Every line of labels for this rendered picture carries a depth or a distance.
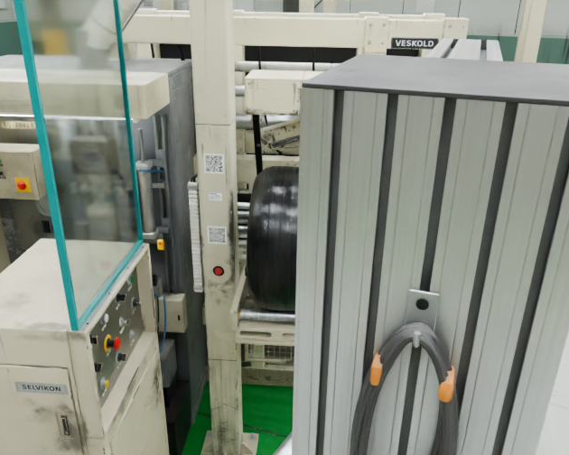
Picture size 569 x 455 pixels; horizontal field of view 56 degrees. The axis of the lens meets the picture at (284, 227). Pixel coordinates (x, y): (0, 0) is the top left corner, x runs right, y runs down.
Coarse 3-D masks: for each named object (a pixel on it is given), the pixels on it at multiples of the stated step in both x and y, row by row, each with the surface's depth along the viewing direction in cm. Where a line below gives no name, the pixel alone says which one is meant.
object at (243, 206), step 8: (240, 200) 261; (248, 200) 260; (240, 208) 249; (248, 208) 248; (240, 216) 249; (240, 224) 266; (240, 232) 255; (240, 240) 255; (240, 248) 257; (240, 256) 258
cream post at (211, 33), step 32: (192, 0) 176; (224, 0) 175; (192, 32) 180; (224, 32) 179; (192, 64) 184; (224, 64) 183; (224, 96) 188; (224, 128) 192; (224, 160) 197; (224, 192) 202; (224, 224) 208; (224, 256) 213; (224, 288) 219; (224, 320) 226; (224, 352) 232; (224, 384) 239; (224, 416) 247; (224, 448) 255
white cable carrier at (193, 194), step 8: (192, 184) 203; (192, 192) 204; (192, 200) 206; (192, 208) 207; (192, 216) 208; (200, 216) 211; (192, 224) 210; (200, 224) 212; (192, 232) 212; (200, 232) 213; (192, 240) 213; (200, 240) 213; (192, 248) 214; (200, 248) 214; (192, 256) 216; (200, 256) 215; (192, 264) 217; (200, 264) 217; (200, 272) 218; (200, 280) 220
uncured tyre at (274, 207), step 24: (288, 168) 208; (264, 192) 195; (288, 192) 194; (264, 216) 190; (288, 216) 190; (264, 240) 189; (288, 240) 188; (264, 264) 190; (288, 264) 190; (264, 288) 195; (288, 288) 194
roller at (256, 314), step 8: (240, 312) 215; (248, 312) 215; (256, 312) 215; (264, 312) 215; (272, 312) 215; (280, 312) 214; (288, 312) 214; (272, 320) 215; (280, 320) 215; (288, 320) 214
